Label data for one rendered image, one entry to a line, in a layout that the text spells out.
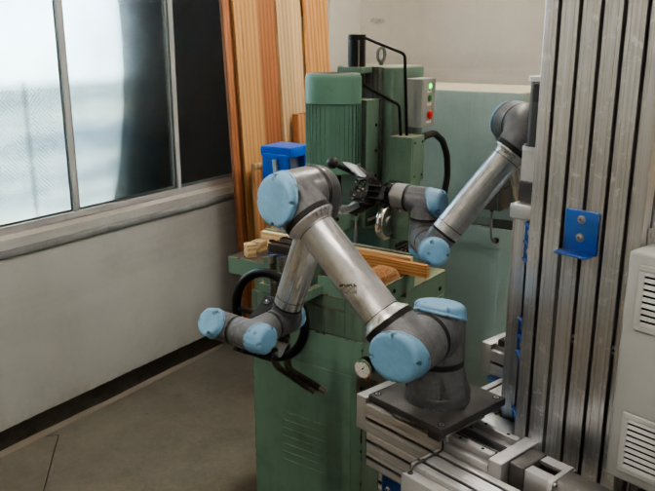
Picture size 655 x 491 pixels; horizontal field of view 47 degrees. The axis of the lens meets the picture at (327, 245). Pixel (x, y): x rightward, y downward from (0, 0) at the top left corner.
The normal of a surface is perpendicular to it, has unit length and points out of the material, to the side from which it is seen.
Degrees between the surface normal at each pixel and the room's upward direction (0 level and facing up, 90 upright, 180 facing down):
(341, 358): 90
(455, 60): 90
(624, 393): 90
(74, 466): 0
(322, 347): 90
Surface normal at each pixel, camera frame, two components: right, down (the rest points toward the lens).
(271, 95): 0.84, 0.09
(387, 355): -0.50, 0.32
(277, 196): -0.65, 0.11
